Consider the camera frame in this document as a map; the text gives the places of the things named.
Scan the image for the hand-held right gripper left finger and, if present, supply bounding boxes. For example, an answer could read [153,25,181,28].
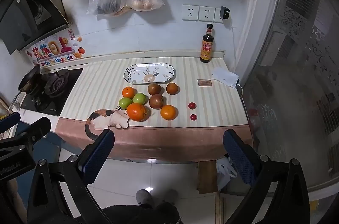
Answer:
[26,129,115,224]

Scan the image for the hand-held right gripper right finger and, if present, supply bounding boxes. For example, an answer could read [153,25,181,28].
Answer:
[223,129,310,224]

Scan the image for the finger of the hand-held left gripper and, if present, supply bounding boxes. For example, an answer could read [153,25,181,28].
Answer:
[0,117,51,152]
[0,111,21,138]

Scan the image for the large deep orange with stem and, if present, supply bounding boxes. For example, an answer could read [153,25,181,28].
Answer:
[126,103,148,122]

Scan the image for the green apple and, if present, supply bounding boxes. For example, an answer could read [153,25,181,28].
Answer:
[118,97,133,109]
[133,93,147,105]

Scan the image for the small orange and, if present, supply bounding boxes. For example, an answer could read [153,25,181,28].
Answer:
[122,87,136,99]

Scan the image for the red-brown apple front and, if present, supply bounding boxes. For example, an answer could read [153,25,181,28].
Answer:
[149,94,165,110]

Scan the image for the bright orange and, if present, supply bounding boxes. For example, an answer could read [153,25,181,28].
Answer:
[160,105,178,121]

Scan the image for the brown apple back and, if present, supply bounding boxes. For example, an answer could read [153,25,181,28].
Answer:
[147,83,162,96]

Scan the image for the dark orange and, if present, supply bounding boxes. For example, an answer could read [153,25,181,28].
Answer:
[166,83,179,95]

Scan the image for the oval patterned ceramic plate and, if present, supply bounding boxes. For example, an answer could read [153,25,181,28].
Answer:
[124,63,176,85]

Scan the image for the blue base cabinet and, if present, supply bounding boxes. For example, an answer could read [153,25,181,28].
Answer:
[16,123,63,161]

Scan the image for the white plastic bag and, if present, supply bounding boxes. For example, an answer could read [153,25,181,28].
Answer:
[216,156,239,191]

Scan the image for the wooden board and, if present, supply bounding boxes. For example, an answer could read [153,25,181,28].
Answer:
[196,160,218,194]

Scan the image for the black frying pan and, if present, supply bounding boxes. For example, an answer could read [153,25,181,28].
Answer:
[10,65,43,109]

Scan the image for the black gas stove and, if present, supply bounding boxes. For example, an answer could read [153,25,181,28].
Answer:
[20,68,84,116]

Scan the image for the person's dark trouser legs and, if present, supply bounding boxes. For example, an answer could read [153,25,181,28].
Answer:
[102,201,184,224]

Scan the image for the white folded cloth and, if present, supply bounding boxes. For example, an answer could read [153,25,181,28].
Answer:
[211,67,240,88]

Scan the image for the black range hood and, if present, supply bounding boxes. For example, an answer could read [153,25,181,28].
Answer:
[0,0,69,55]

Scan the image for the soy sauce bottle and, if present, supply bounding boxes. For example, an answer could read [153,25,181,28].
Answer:
[200,24,214,64]

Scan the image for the black charger plug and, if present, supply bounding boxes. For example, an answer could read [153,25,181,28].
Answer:
[220,6,231,20]

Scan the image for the colourful wall sticker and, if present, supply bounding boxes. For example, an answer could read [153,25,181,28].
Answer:
[25,29,85,67]

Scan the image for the white charging cable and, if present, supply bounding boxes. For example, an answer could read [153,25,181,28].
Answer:
[227,19,245,101]

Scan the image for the white wall socket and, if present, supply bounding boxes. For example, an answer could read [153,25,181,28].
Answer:
[214,7,225,23]
[199,6,215,22]
[182,4,199,21]

